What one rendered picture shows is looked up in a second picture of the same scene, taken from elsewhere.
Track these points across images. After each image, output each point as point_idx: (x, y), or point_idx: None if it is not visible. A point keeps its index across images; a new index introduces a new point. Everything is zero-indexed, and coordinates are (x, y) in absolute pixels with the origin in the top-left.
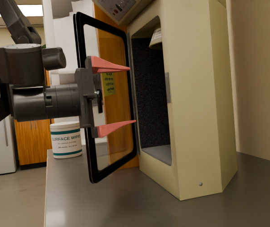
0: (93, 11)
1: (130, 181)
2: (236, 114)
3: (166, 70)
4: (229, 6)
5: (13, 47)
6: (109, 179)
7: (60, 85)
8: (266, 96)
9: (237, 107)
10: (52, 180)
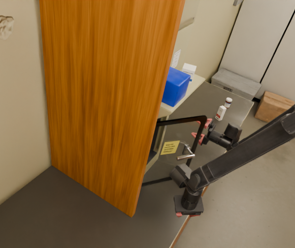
0: (153, 126)
1: (147, 187)
2: (47, 141)
3: (167, 118)
4: (39, 65)
5: (237, 125)
6: (150, 200)
7: (218, 132)
8: None
9: (47, 137)
10: (172, 234)
